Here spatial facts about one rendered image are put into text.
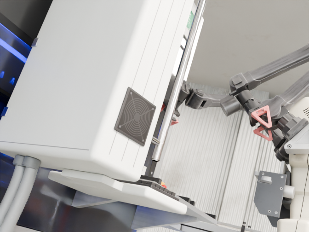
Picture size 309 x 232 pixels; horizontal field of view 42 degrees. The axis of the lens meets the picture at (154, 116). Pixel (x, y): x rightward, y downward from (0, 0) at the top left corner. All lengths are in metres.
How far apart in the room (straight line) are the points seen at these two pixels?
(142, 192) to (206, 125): 5.02
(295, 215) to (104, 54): 0.92
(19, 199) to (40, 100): 0.28
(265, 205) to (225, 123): 4.57
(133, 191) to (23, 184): 0.32
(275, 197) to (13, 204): 0.90
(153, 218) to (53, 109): 1.09
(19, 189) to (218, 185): 4.77
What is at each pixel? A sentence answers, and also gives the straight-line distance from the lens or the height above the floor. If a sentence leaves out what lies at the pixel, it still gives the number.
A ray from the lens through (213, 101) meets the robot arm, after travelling 1.88.
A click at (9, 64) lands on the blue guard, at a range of 1.42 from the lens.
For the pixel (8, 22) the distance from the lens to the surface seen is 1.43.
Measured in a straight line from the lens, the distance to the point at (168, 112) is 1.13.
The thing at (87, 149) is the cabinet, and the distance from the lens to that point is 0.95.
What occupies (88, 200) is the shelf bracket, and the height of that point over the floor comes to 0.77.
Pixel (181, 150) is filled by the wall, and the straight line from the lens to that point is 5.97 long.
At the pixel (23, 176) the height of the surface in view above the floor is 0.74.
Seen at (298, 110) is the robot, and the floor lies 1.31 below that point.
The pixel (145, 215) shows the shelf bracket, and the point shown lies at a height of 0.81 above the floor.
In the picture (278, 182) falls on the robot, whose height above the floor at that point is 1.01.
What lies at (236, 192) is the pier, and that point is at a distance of 5.62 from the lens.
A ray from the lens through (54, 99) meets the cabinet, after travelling 1.15.
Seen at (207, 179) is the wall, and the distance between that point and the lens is 5.83.
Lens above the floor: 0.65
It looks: 18 degrees up
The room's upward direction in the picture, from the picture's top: 17 degrees clockwise
